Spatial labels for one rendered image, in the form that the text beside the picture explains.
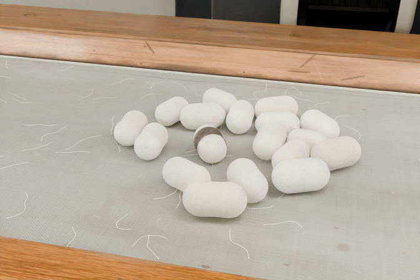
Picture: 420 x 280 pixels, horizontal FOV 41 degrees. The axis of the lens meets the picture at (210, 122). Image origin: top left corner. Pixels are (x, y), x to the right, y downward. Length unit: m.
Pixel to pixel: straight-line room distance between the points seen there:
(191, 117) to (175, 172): 0.09
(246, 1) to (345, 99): 0.78
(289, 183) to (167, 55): 0.26
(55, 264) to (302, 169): 0.16
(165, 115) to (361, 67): 0.20
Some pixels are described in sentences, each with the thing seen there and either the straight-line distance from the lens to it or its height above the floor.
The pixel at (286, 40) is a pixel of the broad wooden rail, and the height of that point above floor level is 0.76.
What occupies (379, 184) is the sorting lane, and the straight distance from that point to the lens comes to 0.39.
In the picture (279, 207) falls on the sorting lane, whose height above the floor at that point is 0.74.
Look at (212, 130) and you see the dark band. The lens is 0.40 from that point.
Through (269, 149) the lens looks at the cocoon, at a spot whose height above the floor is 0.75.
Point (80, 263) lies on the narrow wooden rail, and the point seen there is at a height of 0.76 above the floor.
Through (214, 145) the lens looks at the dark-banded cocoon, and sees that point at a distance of 0.39.
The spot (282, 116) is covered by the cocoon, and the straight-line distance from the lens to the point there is 0.43.
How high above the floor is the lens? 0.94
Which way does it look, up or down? 26 degrees down
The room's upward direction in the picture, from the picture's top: 1 degrees clockwise
